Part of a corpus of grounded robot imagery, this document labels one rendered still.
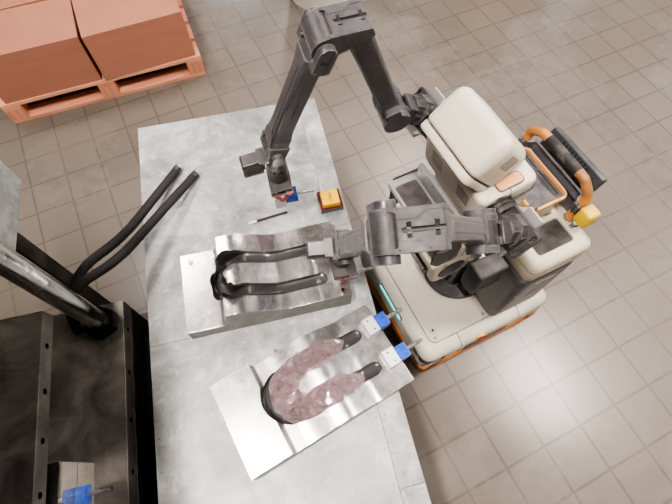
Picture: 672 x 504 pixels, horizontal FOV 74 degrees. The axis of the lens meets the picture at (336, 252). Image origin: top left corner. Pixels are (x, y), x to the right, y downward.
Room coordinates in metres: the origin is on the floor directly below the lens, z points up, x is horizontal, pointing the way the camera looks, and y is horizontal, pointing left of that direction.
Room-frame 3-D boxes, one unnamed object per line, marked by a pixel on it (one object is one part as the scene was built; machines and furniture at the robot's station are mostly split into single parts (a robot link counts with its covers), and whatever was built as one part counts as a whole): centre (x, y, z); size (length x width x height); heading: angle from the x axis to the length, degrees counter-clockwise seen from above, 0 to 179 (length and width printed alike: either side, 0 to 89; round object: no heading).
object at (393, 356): (0.32, -0.20, 0.85); 0.13 x 0.05 x 0.05; 121
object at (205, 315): (0.55, 0.22, 0.87); 0.50 x 0.26 x 0.14; 104
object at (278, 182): (0.79, 0.17, 1.06); 0.10 x 0.07 x 0.07; 14
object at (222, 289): (0.54, 0.21, 0.92); 0.35 x 0.16 x 0.09; 104
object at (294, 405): (0.23, 0.06, 0.90); 0.26 x 0.18 x 0.08; 121
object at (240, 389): (0.22, 0.06, 0.85); 0.50 x 0.26 x 0.11; 121
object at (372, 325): (0.41, -0.14, 0.85); 0.13 x 0.05 x 0.05; 121
